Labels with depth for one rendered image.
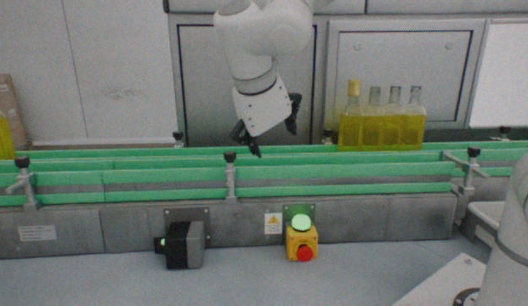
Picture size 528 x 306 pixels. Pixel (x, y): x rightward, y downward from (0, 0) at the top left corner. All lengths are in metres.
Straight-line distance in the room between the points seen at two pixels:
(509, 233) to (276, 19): 0.45
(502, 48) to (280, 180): 0.81
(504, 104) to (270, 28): 0.98
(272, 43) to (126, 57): 3.77
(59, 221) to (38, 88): 3.78
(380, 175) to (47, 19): 4.10
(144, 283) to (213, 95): 0.57
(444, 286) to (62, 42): 4.25
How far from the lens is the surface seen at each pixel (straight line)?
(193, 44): 1.06
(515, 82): 1.33
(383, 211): 0.91
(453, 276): 0.79
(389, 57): 1.11
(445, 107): 1.22
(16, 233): 1.01
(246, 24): 0.50
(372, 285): 0.81
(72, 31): 4.42
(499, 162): 1.17
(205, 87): 1.06
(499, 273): 0.64
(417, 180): 0.93
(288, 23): 0.48
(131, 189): 0.87
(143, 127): 4.30
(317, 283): 0.79
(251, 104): 0.58
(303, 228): 0.80
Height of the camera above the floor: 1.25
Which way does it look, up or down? 18 degrees down
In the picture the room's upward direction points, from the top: straight up
